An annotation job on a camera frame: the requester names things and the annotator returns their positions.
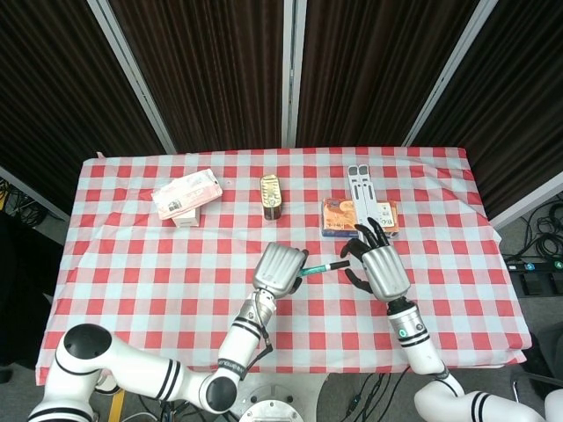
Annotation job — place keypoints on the orange snack package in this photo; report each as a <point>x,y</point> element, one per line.
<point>338,217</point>

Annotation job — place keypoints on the dark clothed person body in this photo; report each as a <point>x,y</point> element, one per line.
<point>22,285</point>

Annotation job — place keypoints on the green marker barrel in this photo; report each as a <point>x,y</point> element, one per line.
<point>317,269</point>

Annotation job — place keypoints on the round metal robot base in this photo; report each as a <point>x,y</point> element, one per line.
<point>270,409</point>

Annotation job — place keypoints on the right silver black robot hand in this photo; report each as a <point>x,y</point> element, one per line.
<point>387,272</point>

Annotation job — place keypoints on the black office chair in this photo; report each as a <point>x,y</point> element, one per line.
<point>547,307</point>

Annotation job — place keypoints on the dark ribbed partition panel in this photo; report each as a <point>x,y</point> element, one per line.
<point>374,66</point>
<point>211,66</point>
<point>519,110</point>
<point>53,88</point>

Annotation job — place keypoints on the white folding laptop stand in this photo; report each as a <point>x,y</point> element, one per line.
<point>364,193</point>

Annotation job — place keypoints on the pink tissue packet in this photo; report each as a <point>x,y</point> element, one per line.
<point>187,193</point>

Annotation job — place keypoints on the small white cardboard box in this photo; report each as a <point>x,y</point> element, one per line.
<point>189,218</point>

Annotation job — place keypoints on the black power strip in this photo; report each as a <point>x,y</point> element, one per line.
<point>534,265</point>

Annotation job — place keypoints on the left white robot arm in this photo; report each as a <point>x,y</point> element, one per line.
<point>237,343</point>

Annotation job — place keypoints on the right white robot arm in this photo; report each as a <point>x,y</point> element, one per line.
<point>415,343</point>

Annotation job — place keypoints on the black marker cap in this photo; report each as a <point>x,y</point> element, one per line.
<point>339,264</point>

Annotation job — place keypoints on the yellow floor tape strip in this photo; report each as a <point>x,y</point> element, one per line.
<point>116,409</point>

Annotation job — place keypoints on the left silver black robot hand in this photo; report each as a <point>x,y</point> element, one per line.
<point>277,268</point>

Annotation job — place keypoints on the gold tin can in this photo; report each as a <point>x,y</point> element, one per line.
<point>271,193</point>

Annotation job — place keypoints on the red white checkered tablecloth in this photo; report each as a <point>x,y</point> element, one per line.
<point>176,272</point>

